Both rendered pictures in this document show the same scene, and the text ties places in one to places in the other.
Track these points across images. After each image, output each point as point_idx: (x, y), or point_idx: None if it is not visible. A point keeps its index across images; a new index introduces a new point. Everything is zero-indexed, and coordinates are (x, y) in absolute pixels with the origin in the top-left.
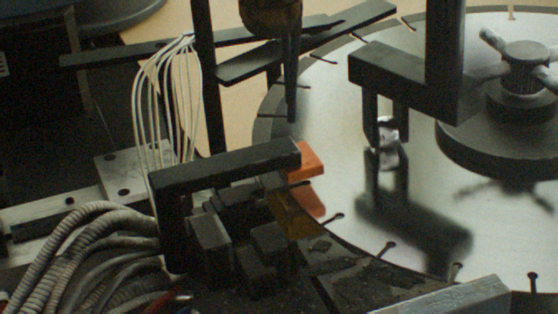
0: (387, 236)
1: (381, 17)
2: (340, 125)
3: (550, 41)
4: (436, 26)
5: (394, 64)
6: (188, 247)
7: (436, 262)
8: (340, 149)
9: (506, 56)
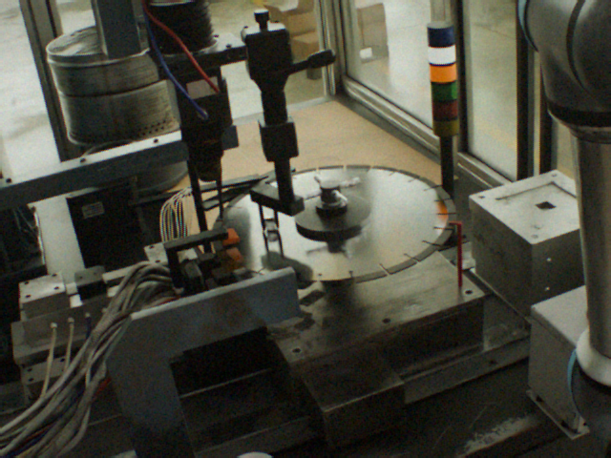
0: (263, 264)
1: None
2: (252, 222)
3: None
4: (278, 174)
5: (267, 192)
6: (181, 276)
7: None
8: (250, 232)
9: (320, 186)
